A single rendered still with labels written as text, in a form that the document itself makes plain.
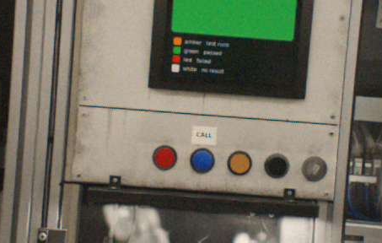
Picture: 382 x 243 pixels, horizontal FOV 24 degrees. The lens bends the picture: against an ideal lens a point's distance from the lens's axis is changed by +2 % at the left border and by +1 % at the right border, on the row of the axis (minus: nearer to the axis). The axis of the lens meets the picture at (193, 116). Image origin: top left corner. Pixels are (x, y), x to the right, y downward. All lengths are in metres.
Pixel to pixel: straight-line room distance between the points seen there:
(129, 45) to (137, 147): 0.16
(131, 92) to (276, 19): 0.25
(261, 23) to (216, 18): 0.07
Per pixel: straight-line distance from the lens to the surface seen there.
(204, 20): 1.37
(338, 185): 1.44
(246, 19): 1.38
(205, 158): 1.39
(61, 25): 1.42
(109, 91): 1.39
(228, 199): 1.37
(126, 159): 1.40
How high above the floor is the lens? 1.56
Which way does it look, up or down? 3 degrees down
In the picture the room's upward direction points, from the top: 4 degrees clockwise
